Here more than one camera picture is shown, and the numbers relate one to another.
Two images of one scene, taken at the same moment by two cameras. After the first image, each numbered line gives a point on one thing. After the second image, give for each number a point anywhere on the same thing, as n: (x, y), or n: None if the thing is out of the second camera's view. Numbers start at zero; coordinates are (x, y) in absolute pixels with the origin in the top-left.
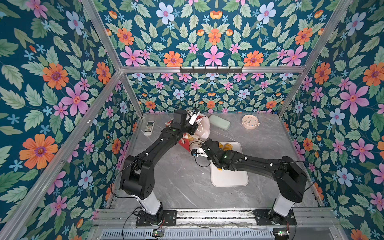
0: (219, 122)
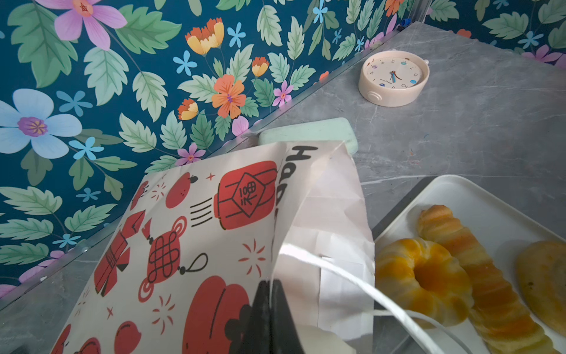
0: (339, 130)
